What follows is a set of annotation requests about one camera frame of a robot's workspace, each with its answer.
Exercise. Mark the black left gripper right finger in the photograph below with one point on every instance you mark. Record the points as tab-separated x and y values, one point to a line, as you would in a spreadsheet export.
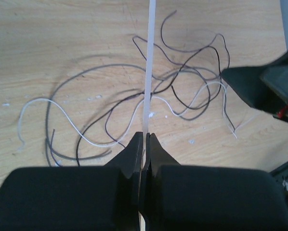
197	198

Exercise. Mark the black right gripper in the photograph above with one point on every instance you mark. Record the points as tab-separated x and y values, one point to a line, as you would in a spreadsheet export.
261	87

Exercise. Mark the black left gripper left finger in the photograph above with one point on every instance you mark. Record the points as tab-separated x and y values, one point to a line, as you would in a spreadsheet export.
95	198

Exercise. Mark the white zip tie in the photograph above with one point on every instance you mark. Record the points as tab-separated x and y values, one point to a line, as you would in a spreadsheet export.
149	64

